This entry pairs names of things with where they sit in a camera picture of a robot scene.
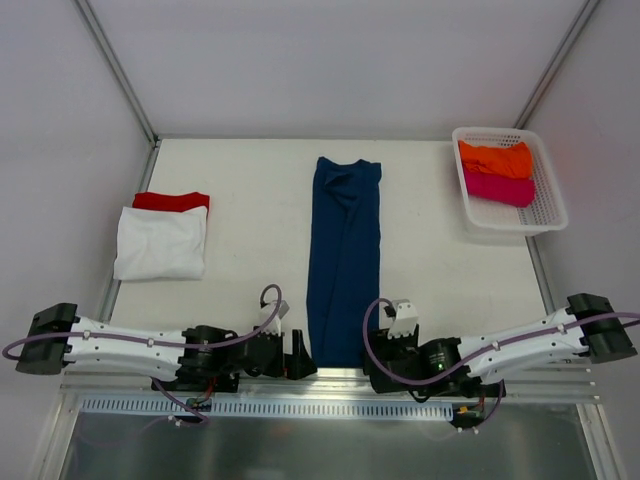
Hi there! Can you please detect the navy blue t shirt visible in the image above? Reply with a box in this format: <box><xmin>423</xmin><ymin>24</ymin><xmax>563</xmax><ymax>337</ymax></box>
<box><xmin>305</xmin><ymin>155</ymin><xmax>385</xmax><ymax>369</ymax></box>

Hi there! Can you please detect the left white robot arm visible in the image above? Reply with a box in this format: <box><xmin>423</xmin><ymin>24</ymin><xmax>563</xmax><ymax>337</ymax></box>
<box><xmin>13</xmin><ymin>301</ymin><xmax>317</xmax><ymax>392</ymax></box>

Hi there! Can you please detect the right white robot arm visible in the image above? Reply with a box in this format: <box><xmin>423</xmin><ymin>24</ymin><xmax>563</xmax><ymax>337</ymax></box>
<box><xmin>362</xmin><ymin>293</ymin><xmax>639</xmax><ymax>403</ymax></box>

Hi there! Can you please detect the folded white t shirt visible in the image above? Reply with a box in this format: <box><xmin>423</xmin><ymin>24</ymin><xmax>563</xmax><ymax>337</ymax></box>
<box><xmin>114</xmin><ymin>207</ymin><xmax>208</xmax><ymax>281</ymax></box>

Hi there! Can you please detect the folded red t shirt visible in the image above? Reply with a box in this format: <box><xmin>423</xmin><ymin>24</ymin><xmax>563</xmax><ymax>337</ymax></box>
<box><xmin>132</xmin><ymin>192</ymin><xmax>210</xmax><ymax>213</ymax></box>

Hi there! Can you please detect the pink t shirt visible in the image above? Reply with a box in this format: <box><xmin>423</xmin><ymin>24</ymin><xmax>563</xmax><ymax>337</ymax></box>
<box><xmin>463</xmin><ymin>167</ymin><xmax>536</xmax><ymax>208</ymax></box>

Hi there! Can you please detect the white plastic basket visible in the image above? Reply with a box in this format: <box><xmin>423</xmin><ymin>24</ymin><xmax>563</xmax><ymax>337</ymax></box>
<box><xmin>452</xmin><ymin>127</ymin><xmax>568</xmax><ymax>237</ymax></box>

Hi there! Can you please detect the orange t shirt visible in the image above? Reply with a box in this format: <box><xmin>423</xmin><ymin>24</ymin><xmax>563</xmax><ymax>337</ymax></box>
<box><xmin>458</xmin><ymin>141</ymin><xmax>534</xmax><ymax>180</ymax></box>

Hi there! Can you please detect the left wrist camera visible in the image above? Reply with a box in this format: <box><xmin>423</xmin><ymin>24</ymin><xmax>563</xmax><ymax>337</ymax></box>
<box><xmin>258</xmin><ymin>300</ymin><xmax>290</xmax><ymax>337</ymax></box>

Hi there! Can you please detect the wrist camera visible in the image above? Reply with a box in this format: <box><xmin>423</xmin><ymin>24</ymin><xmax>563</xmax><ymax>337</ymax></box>
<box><xmin>258</xmin><ymin>300</ymin><xmax>290</xmax><ymax>337</ymax></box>
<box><xmin>384</xmin><ymin>299</ymin><xmax>419</xmax><ymax>340</ymax></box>

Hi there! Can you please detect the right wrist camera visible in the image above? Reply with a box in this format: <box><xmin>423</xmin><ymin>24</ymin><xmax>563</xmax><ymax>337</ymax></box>
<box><xmin>384</xmin><ymin>299</ymin><xmax>419</xmax><ymax>340</ymax></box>

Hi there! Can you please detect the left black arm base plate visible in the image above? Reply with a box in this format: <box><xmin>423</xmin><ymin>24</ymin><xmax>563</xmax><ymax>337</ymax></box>
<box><xmin>151</xmin><ymin>371</ymin><xmax>240</xmax><ymax>393</ymax></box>

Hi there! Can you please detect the white slotted cable duct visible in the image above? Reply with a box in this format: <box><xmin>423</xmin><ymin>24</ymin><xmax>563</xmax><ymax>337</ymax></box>
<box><xmin>80</xmin><ymin>395</ymin><xmax>454</xmax><ymax>422</ymax></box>

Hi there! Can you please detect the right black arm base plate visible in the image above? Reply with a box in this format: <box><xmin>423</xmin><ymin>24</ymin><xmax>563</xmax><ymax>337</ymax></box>
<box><xmin>471</xmin><ymin>381</ymin><xmax>506</xmax><ymax>399</ymax></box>

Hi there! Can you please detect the aluminium mounting rail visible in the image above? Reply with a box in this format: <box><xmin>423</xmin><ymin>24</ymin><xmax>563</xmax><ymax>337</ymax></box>
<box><xmin>61</xmin><ymin>361</ymin><xmax>602</xmax><ymax>404</ymax></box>

